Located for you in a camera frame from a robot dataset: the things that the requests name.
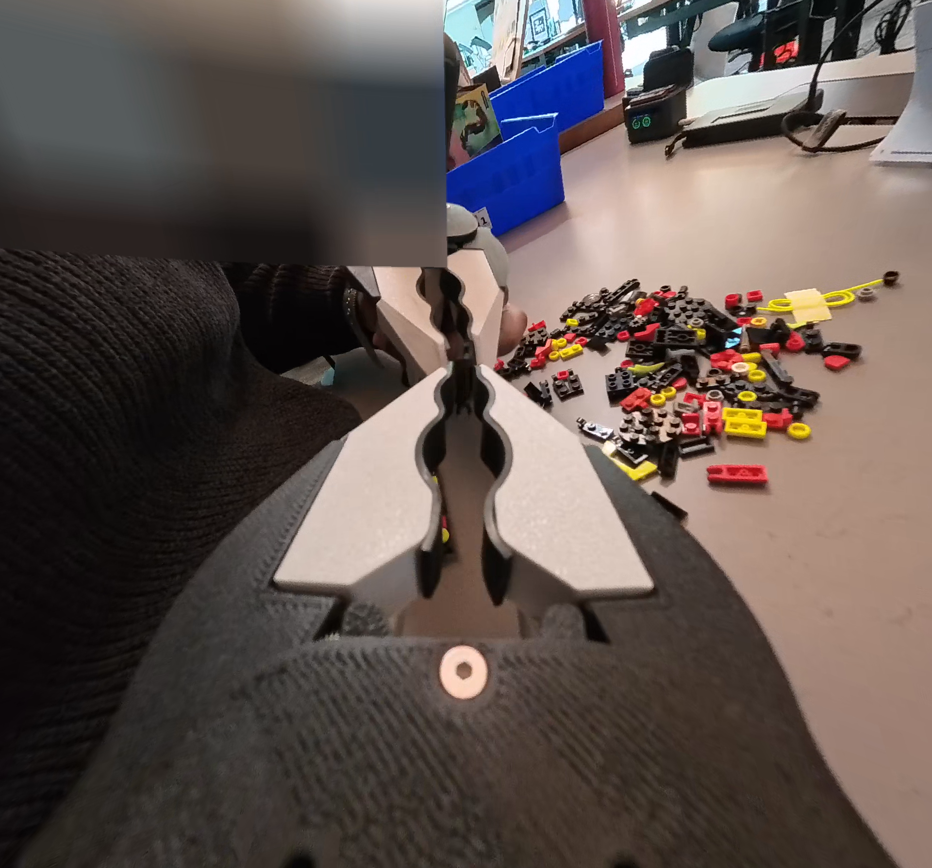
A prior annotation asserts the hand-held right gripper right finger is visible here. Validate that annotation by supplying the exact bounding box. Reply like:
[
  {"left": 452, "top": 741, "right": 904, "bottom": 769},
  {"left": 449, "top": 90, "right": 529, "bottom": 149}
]
[{"left": 472, "top": 364, "right": 655, "bottom": 625}]

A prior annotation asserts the blue plastic bin with tag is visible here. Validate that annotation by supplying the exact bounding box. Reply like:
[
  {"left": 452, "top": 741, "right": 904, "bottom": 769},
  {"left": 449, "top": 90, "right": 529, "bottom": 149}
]
[{"left": 446, "top": 113, "right": 566, "bottom": 236}]

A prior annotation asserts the neon yellow string with tape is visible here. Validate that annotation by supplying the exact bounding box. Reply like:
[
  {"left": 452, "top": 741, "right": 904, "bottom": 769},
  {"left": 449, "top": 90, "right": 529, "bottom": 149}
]
[{"left": 765, "top": 271, "right": 900, "bottom": 323}]

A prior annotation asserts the yellow wedge lego plate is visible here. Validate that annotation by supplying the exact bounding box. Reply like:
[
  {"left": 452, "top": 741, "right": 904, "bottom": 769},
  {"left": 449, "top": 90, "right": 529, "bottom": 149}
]
[{"left": 603, "top": 439, "right": 660, "bottom": 482}]

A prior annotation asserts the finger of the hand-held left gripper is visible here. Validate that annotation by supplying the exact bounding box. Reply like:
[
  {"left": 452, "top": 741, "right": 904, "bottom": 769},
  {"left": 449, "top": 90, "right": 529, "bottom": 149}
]
[
  {"left": 371, "top": 265, "right": 449, "bottom": 383},
  {"left": 435, "top": 248, "right": 509, "bottom": 364}
]

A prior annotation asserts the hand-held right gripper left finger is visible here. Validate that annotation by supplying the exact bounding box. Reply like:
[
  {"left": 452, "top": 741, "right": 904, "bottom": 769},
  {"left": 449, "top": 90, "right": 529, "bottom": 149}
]
[{"left": 273, "top": 364, "right": 456, "bottom": 618}]

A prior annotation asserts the dark red pole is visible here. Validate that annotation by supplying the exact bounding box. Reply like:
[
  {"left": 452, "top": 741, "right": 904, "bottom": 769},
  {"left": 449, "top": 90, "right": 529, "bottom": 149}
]
[{"left": 579, "top": 0, "right": 627, "bottom": 99}]

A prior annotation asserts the beige wristwatch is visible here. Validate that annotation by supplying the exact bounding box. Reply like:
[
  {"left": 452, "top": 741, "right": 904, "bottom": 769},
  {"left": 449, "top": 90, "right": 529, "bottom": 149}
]
[{"left": 341, "top": 265, "right": 383, "bottom": 368}]

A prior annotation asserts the printed cardboard lego box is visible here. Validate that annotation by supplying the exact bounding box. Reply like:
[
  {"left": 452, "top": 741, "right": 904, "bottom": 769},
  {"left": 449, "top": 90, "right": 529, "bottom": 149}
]
[{"left": 446, "top": 82, "right": 505, "bottom": 172}]

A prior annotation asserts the black flat device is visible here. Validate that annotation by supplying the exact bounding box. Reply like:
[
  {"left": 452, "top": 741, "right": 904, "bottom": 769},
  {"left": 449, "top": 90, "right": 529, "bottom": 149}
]
[{"left": 681, "top": 107, "right": 825, "bottom": 150}]

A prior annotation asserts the pile of lego pieces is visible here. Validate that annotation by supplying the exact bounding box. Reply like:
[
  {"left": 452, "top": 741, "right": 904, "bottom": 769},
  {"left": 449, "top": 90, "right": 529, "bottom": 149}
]
[{"left": 495, "top": 278, "right": 864, "bottom": 479}]

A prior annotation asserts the person's black knit sweater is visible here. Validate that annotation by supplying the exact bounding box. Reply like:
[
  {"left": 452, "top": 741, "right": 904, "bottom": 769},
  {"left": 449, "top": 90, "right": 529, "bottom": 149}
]
[{"left": 0, "top": 249, "right": 365, "bottom": 868}]

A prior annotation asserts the silver laptop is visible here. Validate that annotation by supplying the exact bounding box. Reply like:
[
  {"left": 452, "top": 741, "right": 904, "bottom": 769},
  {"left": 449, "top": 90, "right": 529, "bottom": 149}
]
[{"left": 684, "top": 51, "right": 918, "bottom": 148}]

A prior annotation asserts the light blue instruction booklet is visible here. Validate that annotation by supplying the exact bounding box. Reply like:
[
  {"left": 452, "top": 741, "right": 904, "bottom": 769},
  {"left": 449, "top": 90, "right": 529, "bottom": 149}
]
[{"left": 870, "top": 56, "right": 932, "bottom": 166}]

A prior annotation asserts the black office chair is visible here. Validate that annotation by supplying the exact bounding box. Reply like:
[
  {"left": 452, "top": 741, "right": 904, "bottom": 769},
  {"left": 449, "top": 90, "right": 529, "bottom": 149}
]
[{"left": 706, "top": 9, "right": 783, "bottom": 57}]

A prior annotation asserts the leaning cardboard sheet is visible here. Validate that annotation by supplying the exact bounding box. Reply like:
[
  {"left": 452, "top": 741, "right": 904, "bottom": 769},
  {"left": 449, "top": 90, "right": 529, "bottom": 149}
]
[{"left": 489, "top": 0, "right": 533, "bottom": 76}]

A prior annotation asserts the black charger with green lights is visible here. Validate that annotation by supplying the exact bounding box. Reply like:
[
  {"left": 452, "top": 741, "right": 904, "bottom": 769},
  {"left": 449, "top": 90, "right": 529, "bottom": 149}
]
[{"left": 624, "top": 85, "right": 689, "bottom": 146}]

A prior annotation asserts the black coiled cable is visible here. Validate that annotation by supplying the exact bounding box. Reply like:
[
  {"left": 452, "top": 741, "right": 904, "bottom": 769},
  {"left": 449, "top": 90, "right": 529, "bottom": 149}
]
[{"left": 664, "top": 107, "right": 900, "bottom": 156}]

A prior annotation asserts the black pouch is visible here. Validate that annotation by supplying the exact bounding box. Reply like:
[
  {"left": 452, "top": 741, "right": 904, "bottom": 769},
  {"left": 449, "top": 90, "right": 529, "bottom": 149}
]
[{"left": 641, "top": 46, "right": 696, "bottom": 94}]

